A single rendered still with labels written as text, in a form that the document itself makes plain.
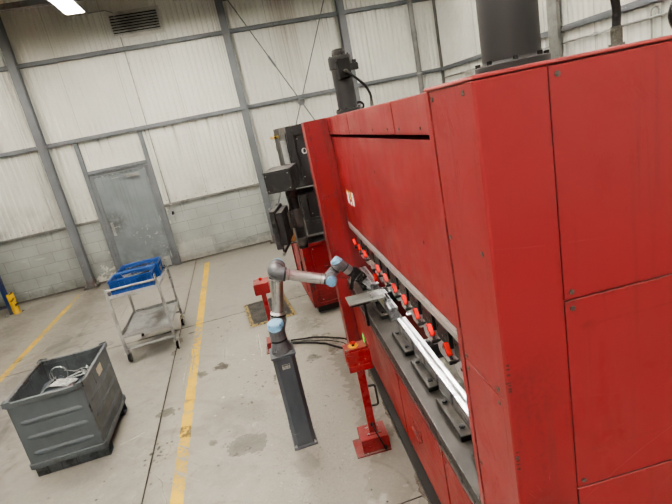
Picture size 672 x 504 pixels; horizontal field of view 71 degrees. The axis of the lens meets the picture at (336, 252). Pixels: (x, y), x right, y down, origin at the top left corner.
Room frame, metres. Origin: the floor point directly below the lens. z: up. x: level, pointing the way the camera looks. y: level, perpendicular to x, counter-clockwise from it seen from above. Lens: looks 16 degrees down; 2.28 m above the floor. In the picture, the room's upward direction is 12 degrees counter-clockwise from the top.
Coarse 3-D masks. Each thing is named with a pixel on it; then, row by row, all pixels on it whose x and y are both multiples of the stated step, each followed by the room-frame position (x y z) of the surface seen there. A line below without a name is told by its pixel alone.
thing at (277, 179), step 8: (272, 168) 4.53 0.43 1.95; (280, 168) 4.33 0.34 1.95; (288, 168) 4.17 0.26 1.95; (296, 168) 4.64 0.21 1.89; (264, 176) 4.19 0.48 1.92; (272, 176) 4.18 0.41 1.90; (280, 176) 4.18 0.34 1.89; (288, 176) 4.17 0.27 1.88; (296, 176) 4.52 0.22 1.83; (272, 184) 4.19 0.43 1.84; (280, 184) 4.18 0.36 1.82; (288, 184) 4.17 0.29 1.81; (296, 184) 4.41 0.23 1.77; (272, 192) 4.19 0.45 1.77; (288, 192) 4.57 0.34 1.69; (296, 192) 4.60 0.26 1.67; (288, 200) 4.57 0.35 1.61; (296, 200) 4.59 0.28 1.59; (296, 208) 4.58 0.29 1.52; (296, 216) 4.57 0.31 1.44; (296, 224) 4.57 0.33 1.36; (304, 224) 4.61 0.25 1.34; (296, 232) 4.59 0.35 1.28; (304, 232) 4.59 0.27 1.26; (304, 240) 4.57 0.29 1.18
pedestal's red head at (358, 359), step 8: (344, 344) 2.97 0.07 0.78; (360, 344) 2.92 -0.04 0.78; (368, 344) 2.79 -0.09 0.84; (344, 352) 2.88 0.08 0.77; (352, 352) 2.78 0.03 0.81; (360, 352) 2.78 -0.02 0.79; (368, 352) 2.79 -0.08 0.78; (352, 360) 2.78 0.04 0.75; (360, 360) 2.78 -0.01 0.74; (368, 360) 2.79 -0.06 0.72; (352, 368) 2.77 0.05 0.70; (360, 368) 2.78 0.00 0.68; (368, 368) 2.78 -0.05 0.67
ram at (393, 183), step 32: (352, 160) 3.27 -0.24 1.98; (384, 160) 2.37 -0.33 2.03; (416, 160) 1.86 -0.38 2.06; (352, 192) 3.53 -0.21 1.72; (384, 192) 2.49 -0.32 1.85; (416, 192) 1.92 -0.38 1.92; (352, 224) 3.84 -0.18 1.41; (384, 224) 2.63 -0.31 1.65; (416, 224) 1.99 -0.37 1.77; (384, 256) 2.78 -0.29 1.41; (416, 256) 2.07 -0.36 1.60; (416, 288) 2.16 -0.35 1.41; (448, 288) 1.70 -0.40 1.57; (448, 320) 1.76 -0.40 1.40
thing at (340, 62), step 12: (336, 60) 3.70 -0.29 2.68; (348, 60) 3.69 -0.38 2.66; (336, 72) 3.77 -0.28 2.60; (348, 72) 3.62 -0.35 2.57; (336, 84) 3.79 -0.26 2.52; (348, 84) 3.76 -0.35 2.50; (336, 96) 3.82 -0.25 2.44; (348, 96) 3.76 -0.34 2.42; (348, 108) 3.75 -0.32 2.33; (360, 108) 3.80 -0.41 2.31
